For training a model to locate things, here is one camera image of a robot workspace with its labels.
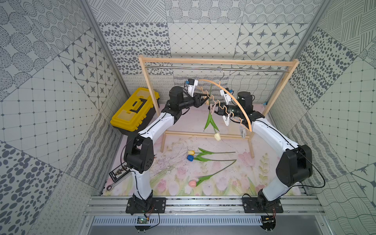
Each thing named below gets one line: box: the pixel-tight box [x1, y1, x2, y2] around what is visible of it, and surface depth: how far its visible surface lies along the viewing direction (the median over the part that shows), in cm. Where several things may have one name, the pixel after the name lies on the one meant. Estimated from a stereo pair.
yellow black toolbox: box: [110, 87, 161, 136], surface depth 94 cm
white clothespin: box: [222, 113, 230, 127], surface depth 71 cm
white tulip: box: [203, 83, 222, 142], surface depth 80 cm
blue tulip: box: [187, 154, 237, 163], surface depth 90 cm
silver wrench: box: [106, 171, 133, 191], surface depth 82 cm
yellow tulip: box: [187, 147, 236, 157], surface depth 95 cm
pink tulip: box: [188, 159, 237, 188], surface depth 83 cm
